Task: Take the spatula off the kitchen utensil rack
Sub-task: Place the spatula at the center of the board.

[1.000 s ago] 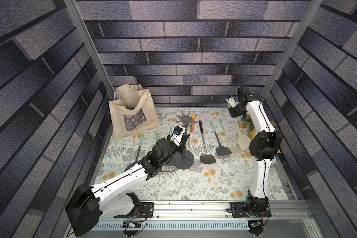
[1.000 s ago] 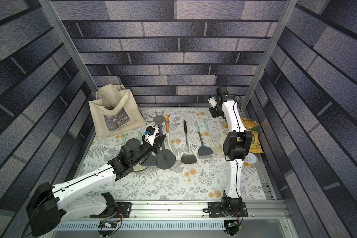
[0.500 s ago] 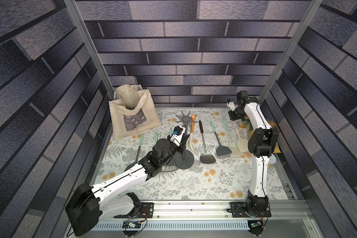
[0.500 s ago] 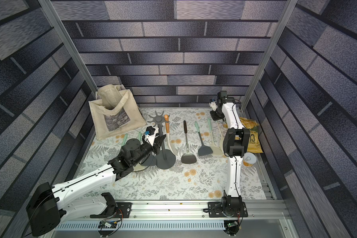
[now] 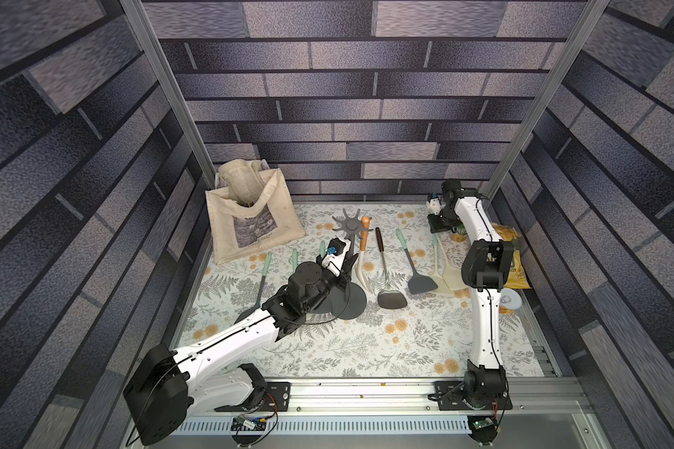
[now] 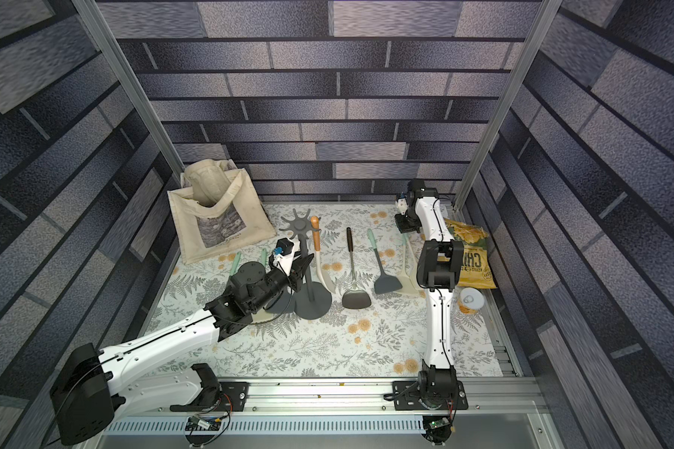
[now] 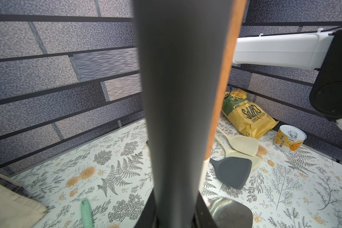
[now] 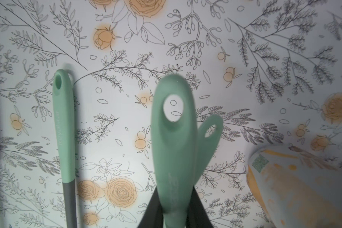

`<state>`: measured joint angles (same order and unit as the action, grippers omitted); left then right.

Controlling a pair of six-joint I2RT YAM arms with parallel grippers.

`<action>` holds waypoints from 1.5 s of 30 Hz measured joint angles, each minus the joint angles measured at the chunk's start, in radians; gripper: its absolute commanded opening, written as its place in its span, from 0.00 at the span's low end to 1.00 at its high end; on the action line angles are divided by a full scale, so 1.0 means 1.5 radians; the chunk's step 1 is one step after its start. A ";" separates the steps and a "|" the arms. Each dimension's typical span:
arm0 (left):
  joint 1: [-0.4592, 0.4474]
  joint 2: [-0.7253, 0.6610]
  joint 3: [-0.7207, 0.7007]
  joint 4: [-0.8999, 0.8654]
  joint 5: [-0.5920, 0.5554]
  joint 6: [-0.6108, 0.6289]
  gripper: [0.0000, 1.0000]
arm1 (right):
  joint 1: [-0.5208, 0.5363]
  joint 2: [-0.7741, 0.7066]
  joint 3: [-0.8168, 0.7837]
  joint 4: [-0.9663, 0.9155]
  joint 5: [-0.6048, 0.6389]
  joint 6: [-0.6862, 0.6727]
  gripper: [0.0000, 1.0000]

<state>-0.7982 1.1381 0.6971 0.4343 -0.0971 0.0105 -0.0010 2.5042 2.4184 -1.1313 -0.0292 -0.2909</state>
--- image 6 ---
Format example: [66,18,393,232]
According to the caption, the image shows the grey utensil rack stand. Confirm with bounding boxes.
[282,210,333,320]

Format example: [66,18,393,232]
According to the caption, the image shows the small yellow tin can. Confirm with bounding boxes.
[458,287,485,314]

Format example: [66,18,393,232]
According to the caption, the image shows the cream turner mint handle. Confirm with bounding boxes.
[397,245,421,296]

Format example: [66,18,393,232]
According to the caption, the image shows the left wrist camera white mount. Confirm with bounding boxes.
[269,238,298,276]

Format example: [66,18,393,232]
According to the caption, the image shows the beige canvas tote bag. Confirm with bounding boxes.
[168,159,276,265]

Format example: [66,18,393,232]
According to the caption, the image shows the grey spatula dark wood handle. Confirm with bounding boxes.
[342,227,372,310]

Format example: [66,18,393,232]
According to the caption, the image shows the right circuit board with wires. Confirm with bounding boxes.
[422,415,452,446]

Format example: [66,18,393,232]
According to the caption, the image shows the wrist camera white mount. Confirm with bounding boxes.
[395,193,409,215]
[269,238,298,276]

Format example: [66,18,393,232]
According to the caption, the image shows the cream ladle mint handle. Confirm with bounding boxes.
[402,234,409,269]

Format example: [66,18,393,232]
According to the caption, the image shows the grey turner mint handle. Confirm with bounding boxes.
[367,228,403,295]

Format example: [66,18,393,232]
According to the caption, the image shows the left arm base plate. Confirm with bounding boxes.
[170,382,250,413]

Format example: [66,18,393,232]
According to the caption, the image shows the cream spoon light wood handle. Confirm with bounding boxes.
[310,215,336,294]

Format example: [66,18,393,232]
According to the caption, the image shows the grey spatula mint handle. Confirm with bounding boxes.
[230,252,242,276]

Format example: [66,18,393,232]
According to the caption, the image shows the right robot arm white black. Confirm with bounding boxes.
[395,180,467,411]

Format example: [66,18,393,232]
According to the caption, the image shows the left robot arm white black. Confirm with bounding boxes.
[50,252,313,445]

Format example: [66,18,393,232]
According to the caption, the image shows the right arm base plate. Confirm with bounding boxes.
[386,381,469,411]

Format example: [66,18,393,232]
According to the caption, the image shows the aluminium mounting rail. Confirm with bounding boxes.
[114,375,547,420]

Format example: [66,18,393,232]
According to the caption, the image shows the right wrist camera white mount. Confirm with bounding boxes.
[395,193,409,215]

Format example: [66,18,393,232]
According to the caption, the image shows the left circuit board with wires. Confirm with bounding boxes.
[185,415,228,448]

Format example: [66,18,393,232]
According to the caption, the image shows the circuit board with wires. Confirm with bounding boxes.
[185,415,228,448]
[422,415,452,446]

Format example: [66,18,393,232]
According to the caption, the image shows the yellow green chips bag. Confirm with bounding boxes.
[446,220,497,289]

